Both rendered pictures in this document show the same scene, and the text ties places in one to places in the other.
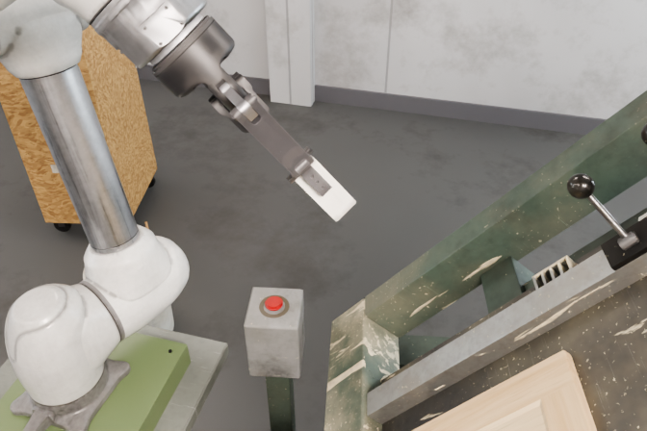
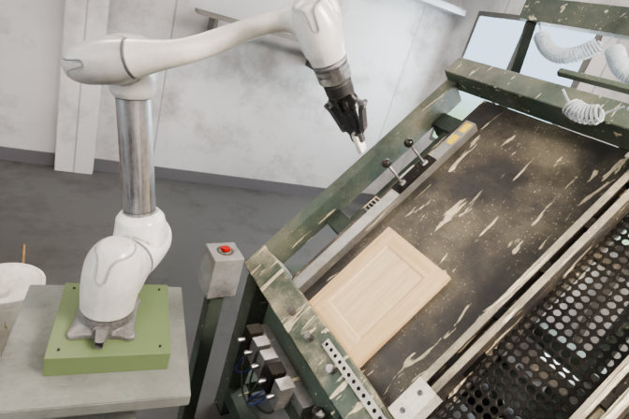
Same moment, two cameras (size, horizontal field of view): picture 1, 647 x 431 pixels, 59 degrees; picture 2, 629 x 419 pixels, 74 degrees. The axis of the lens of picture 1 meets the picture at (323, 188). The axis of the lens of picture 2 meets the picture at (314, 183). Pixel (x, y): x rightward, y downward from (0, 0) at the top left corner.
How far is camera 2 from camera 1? 0.90 m
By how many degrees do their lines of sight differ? 39
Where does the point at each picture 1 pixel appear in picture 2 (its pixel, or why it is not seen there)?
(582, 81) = (273, 161)
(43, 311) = (125, 247)
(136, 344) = not seen: hidden behind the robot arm
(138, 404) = (158, 317)
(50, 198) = not seen: outside the picture
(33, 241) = not seen: outside the picture
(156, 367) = (155, 298)
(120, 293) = (153, 242)
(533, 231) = (348, 195)
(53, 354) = (133, 275)
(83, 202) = (139, 180)
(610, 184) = (376, 172)
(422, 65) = (179, 148)
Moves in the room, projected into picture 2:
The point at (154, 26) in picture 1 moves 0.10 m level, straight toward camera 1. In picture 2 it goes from (345, 72) to (380, 84)
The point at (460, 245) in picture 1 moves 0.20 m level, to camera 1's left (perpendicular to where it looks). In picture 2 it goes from (320, 205) to (280, 206)
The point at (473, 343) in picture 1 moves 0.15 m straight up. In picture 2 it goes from (347, 238) to (359, 203)
